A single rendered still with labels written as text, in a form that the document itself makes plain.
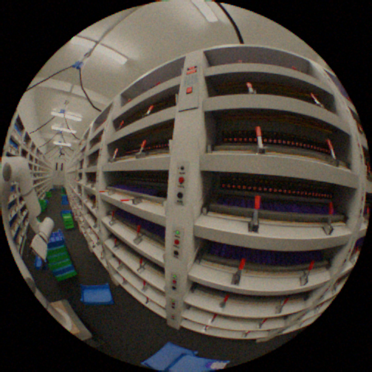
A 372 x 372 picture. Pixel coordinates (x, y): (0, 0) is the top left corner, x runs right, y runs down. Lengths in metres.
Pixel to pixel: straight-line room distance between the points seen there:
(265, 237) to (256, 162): 0.18
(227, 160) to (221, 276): 0.36
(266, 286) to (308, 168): 0.36
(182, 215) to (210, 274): 0.23
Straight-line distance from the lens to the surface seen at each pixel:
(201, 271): 0.42
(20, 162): 0.65
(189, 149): 0.31
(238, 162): 0.28
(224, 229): 0.29
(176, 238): 0.35
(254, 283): 0.43
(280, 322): 0.87
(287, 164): 0.30
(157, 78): 0.88
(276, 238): 0.31
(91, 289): 1.37
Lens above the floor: 1.04
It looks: 2 degrees down
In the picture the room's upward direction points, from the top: 5 degrees clockwise
